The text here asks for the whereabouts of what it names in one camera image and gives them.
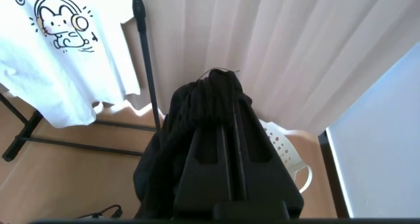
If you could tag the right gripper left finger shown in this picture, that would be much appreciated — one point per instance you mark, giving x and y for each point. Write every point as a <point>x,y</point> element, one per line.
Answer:
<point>203,184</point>

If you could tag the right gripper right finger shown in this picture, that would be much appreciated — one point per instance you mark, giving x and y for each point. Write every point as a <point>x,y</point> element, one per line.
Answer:
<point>269,184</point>

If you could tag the black garment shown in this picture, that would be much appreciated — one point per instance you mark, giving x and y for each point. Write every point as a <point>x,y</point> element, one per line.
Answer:
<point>203,99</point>

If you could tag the white printed T-shirt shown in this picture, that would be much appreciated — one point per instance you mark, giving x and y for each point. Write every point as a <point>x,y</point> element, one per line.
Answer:
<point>65,79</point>

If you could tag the white laundry basket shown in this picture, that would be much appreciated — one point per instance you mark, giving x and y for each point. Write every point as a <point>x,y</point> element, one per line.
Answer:
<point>282,145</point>

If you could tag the black clothes rack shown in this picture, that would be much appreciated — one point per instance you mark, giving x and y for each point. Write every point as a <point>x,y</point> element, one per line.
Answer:
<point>146,59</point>

